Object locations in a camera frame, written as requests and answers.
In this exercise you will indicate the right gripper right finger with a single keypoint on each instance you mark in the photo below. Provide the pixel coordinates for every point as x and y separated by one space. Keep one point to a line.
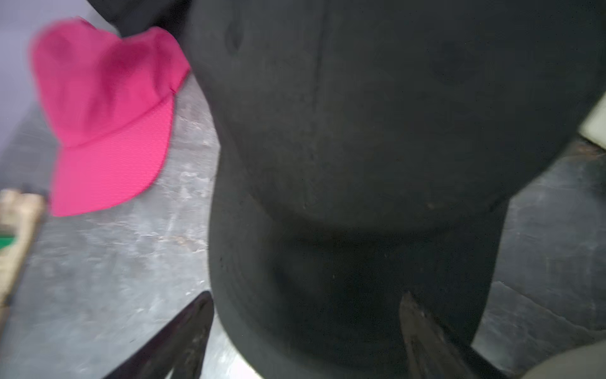
434 351

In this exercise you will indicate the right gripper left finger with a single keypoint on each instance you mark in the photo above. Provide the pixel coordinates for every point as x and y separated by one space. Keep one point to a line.
178 349

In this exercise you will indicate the plain black cap front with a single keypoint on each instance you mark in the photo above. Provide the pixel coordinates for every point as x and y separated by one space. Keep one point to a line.
369 149

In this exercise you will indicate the beige cap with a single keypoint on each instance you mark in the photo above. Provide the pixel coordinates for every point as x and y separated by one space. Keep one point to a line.
20 216

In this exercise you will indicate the pink cap left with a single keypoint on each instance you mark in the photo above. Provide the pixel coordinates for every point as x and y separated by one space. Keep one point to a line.
110 102

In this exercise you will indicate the cream Colorado cap middle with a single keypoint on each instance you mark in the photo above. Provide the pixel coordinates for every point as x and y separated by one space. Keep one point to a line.
593 128

